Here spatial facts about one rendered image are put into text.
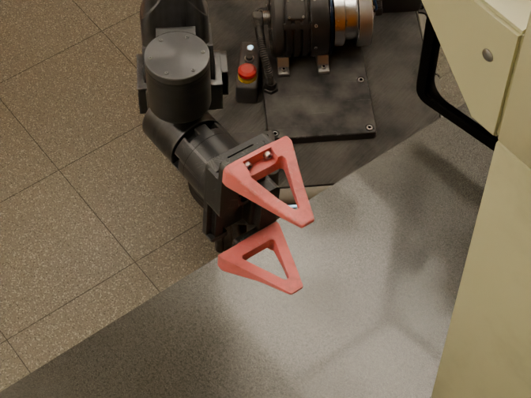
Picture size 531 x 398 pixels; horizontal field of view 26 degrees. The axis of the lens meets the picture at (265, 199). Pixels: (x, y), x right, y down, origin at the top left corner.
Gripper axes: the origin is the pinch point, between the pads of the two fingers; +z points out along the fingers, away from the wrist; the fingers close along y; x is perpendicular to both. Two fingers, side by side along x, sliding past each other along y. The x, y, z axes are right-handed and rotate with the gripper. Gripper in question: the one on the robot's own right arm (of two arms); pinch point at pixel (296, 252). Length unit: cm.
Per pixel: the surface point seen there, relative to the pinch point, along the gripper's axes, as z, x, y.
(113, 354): -14.1, -10.4, -26.0
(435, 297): 1.2, 21.1, -23.2
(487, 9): 9.1, 4.1, 32.3
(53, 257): -90, 20, -118
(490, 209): 13.3, 5.3, 15.9
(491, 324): 16.3, 6.4, 3.7
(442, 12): 5.7, 4.2, 29.5
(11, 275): -91, 11, -119
